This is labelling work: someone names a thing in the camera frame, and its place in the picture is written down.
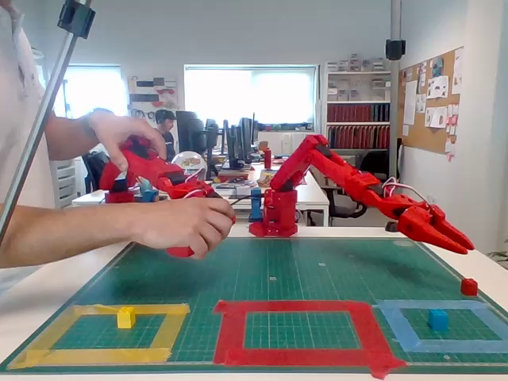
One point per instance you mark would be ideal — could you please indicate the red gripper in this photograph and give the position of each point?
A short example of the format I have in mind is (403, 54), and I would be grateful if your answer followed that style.
(414, 225)

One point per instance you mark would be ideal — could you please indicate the red cube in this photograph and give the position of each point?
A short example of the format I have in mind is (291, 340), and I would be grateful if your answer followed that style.
(469, 287)

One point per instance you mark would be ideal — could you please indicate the red leader arm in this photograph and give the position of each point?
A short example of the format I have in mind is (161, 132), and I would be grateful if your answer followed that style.
(158, 174)

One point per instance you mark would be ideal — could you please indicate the operator left forearm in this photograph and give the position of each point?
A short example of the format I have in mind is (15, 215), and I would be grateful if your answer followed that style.
(67, 137)

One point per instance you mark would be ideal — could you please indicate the red follower robot arm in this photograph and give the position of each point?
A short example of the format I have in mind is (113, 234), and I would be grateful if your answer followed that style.
(293, 166)

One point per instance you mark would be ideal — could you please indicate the operator right forearm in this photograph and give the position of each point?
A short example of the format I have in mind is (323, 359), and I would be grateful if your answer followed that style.
(59, 234)

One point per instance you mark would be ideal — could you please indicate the blue tape square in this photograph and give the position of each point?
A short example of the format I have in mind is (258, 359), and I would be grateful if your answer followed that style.
(436, 305)

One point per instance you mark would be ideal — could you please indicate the blue cube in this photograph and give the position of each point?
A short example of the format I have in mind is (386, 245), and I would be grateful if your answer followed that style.
(438, 320)

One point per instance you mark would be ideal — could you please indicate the red tape square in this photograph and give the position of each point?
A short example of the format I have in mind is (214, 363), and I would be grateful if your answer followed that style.
(297, 306)

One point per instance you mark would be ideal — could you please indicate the yellow cube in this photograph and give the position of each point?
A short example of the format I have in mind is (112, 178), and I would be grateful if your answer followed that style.
(126, 317)

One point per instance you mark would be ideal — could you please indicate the yellow tape square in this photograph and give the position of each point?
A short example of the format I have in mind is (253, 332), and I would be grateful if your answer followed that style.
(99, 355)

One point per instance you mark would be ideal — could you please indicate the operator right hand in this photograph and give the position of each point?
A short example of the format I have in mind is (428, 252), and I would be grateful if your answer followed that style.
(182, 222)

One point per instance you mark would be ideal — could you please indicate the operator left hand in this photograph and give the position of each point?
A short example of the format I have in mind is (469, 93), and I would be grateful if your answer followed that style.
(119, 129)

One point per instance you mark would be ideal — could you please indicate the black round knob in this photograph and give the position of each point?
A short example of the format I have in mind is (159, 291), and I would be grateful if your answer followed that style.
(391, 227)

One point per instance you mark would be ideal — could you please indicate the green plant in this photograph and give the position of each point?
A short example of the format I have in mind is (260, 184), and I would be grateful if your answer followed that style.
(501, 254)

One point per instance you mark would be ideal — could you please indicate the cork notice board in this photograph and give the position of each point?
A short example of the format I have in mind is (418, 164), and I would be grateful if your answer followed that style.
(420, 135)

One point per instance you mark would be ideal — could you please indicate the black office chair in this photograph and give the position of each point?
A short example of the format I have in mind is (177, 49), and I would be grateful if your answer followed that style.
(345, 206)

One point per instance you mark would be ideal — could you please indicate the upright metal pole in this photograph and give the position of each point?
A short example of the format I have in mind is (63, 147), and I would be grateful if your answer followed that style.
(395, 119)

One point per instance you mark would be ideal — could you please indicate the white office desk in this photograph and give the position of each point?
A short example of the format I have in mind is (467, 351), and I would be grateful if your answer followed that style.
(313, 194)

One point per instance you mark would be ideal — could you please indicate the white bookshelf with binders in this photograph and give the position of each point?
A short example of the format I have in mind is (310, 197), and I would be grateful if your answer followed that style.
(357, 113)

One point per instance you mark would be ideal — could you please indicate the green cutting mat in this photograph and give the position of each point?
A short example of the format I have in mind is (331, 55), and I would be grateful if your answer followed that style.
(278, 270)

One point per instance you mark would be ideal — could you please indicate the black clamp on upright pole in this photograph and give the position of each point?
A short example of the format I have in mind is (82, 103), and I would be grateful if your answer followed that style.
(395, 49)

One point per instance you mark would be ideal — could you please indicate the red bottle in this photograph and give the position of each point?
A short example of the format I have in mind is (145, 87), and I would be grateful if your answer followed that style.
(268, 158)

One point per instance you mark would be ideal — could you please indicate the black computer monitor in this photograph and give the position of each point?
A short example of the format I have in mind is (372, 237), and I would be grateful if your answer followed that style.
(190, 131)
(212, 143)
(238, 139)

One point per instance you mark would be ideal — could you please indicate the wide window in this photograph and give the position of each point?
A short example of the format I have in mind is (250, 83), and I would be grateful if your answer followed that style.
(258, 95)

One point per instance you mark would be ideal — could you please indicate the white helmet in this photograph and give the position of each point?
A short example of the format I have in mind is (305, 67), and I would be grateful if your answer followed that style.
(190, 160)

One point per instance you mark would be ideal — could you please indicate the blue leader table clamp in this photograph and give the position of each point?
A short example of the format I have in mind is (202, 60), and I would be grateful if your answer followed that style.
(148, 194)

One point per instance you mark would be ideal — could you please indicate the seated person dark shirt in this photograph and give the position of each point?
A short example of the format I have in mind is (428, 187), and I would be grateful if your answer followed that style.
(166, 119)

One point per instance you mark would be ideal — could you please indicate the black backpack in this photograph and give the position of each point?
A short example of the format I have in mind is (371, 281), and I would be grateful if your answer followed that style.
(93, 166)

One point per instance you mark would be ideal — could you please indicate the small window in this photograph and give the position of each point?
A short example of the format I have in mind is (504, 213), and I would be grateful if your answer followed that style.
(99, 87)

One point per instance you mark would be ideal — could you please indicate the white drawer cabinet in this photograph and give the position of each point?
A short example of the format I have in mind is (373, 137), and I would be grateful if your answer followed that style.
(65, 178)

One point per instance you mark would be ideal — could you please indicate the slanted metal pole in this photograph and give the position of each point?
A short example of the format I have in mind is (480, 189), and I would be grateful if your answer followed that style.
(39, 115)

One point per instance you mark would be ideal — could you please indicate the black clamp on slanted pole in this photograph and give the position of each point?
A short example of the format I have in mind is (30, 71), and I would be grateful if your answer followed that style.
(76, 18)

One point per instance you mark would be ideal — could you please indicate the operator in white shirt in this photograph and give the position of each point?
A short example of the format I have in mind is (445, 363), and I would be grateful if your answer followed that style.
(16, 119)

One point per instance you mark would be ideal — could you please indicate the white wall socket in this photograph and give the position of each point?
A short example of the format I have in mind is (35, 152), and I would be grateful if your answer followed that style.
(432, 198)

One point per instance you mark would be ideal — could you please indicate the wall tool rack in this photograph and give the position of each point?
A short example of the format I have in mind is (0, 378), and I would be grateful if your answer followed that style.
(152, 97)

